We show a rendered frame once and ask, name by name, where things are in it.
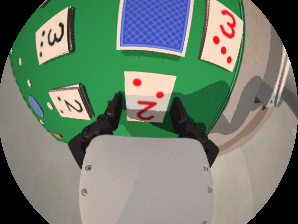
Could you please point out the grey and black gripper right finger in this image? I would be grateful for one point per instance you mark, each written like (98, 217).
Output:
(186, 128)

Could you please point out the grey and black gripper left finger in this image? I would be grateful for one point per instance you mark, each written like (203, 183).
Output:
(106, 123)

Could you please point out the blue round coaster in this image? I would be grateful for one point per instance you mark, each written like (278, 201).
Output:
(35, 105)

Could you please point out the green card table cloth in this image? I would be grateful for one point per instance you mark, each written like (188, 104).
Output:
(95, 63)

